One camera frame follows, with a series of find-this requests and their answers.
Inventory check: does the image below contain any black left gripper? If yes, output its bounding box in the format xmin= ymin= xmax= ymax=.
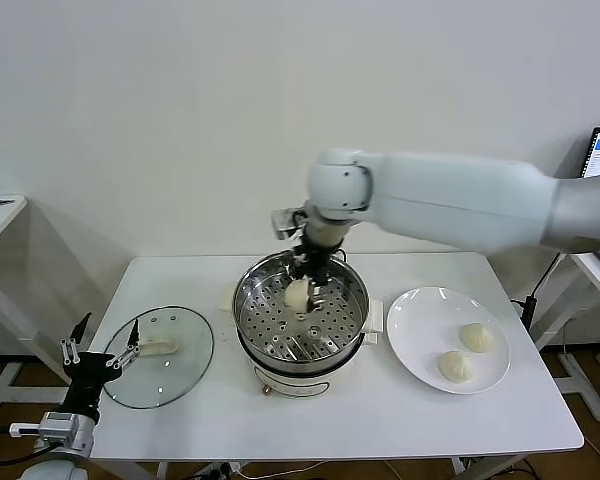
xmin=59 ymin=312 xmax=143 ymax=421

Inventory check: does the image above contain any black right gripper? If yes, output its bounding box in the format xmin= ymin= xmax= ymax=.
xmin=287 ymin=238 xmax=344 ymax=314

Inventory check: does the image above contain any white steamed baozi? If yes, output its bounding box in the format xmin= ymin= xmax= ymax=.
xmin=284 ymin=278 xmax=312 ymax=314
xmin=459 ymin=322 xmax=493 ymax=354
xmin=437 ymin=349 xmax=474 ymax=384

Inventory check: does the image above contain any round glass pot lid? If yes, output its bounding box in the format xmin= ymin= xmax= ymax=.
xmin=101 ymin=305 xmax=216 ymax=412

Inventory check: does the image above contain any stainless steel steamer pot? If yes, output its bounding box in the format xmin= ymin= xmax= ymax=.
xmin=214 ymin=249 xmax=384 ymax=374

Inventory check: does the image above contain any white electric cooker base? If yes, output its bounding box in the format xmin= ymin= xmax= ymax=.
xmin=237 ymin=339 xmax=367 ymax=401

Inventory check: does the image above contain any white round plate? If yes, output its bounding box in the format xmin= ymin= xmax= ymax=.
xmin=385 ymin=285 xmax=512 ymax=396

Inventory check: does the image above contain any white power strip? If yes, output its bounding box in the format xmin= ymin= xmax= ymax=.
xmin=198 ymin=461 xmax=245 ymax=477

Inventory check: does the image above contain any white side desk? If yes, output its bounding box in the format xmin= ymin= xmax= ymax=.
xmin=532 ymin=251 xmax=600 ymax=424

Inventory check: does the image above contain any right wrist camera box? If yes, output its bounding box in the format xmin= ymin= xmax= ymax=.
xmin=271 ymin=206 xmax=307 ymax=242

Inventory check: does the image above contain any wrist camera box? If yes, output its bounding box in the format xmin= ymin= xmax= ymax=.
xmin=8 ymin=410 xmax=80 ymax=445
xmin=271 ymin=206 xmax=307 ymax=242

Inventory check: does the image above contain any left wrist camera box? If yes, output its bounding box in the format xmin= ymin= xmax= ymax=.
xmin=8 ymin=410 xmax=80 ymax=445

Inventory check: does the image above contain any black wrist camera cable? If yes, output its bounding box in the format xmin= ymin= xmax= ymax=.
xmin=0 ymin=427 xmax=47 ymax=470

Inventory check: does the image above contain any black laptop cable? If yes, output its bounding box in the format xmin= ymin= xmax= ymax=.
xmin=528 ymin=251 xmax=567 ymax=301

